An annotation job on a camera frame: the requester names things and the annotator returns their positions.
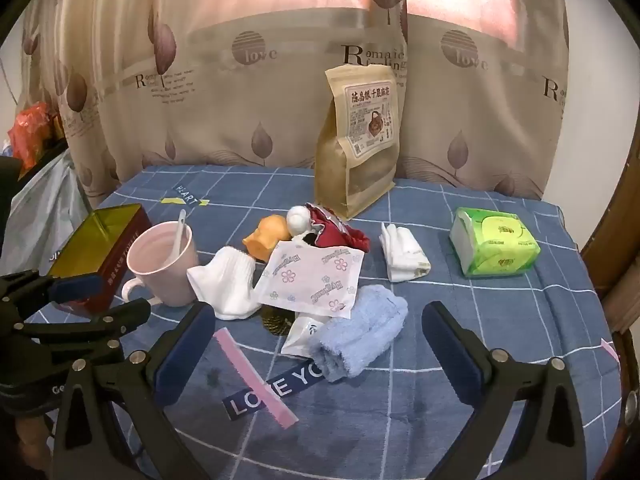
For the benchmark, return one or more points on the pink mug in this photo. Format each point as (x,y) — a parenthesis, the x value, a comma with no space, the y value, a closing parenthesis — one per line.
(160,270)

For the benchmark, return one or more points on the white spoon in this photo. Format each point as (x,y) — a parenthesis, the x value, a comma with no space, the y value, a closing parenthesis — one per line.
(179,232)

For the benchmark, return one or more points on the green tissue pack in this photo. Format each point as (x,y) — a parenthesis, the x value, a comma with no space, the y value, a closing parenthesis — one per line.
(495,240)

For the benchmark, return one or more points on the orange rubber toy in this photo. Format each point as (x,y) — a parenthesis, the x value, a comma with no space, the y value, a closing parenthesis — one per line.
(267,237)

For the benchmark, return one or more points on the brown wooden furniture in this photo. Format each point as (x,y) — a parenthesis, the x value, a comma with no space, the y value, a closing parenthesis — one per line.
(617,240)

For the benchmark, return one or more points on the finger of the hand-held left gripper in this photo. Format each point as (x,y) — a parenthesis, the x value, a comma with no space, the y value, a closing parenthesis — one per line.
(75,287)
(115,317)

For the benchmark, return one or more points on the orange red plastic bag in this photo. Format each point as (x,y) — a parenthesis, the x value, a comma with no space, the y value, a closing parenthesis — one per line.
(30,132)

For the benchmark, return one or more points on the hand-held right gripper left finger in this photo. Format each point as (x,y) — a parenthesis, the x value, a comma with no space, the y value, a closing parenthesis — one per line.
(182,355)

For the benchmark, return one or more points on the floral print packet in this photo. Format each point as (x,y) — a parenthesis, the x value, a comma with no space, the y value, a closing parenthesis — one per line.
(310,280)

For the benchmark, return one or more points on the pale printed plastic cover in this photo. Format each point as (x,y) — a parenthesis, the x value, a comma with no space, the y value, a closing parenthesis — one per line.
(40,220)

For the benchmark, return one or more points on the light blue towel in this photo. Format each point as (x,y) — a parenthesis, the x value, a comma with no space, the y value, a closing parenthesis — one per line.
(360,332)

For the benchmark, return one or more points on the gold metal scrubber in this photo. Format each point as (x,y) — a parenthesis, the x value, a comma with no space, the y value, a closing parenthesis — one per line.
(275,321)

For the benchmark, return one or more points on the white pink wipe packet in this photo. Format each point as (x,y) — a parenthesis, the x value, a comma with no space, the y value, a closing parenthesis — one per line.
(300,337)

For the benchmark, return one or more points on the red box with gold inside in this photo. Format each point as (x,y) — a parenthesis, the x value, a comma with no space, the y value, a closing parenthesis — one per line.
(100,230)

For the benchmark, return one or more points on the pink comb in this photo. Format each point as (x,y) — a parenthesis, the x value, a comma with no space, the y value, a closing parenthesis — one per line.
(250,375)

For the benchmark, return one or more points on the red cloth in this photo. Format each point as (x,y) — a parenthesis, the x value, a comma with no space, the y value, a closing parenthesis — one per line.
(335,232)

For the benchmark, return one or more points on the white sock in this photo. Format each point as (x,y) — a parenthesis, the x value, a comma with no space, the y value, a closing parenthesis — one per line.
(225,285)
(402,255)

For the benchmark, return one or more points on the beige leaf print curtain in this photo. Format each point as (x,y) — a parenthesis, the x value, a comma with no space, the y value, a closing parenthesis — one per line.
(225,110)

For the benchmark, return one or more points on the blue checked tablecloth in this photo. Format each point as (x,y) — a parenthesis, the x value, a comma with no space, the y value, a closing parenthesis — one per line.
(500,320)

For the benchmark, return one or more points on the brown paper snack pouch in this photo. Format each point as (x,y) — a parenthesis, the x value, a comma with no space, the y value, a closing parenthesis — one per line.
(350,170)

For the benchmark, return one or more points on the white fluffy ball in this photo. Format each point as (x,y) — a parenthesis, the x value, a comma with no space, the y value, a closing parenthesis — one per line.
(298,219)

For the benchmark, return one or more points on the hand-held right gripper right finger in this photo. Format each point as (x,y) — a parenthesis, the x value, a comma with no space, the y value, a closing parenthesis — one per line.
(452,360)

